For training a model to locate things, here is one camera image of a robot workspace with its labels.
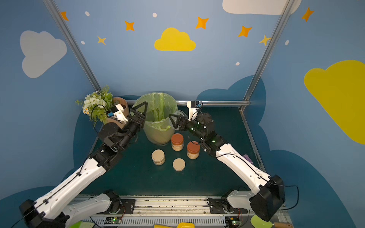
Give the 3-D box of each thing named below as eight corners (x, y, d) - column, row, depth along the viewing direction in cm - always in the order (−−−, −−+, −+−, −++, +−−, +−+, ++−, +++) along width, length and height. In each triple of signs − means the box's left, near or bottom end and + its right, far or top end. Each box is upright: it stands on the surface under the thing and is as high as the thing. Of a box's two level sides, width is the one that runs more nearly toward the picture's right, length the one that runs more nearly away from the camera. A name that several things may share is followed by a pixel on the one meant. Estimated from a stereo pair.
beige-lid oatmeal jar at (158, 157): (152, 165, 90) (150, 161, 85) (154, 153, 95) (152, 149, 90) (165, 165, 90) (163, 161, 85) (166, 153, 95) (165, 149, 90)
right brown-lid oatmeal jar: (186, 159, 93) (187, 152, 85) (186, 148, 98) (186, 140, 90) (198, 159, 93) (200, 152, 85) (198, 148, 98) (199, 140, 90)
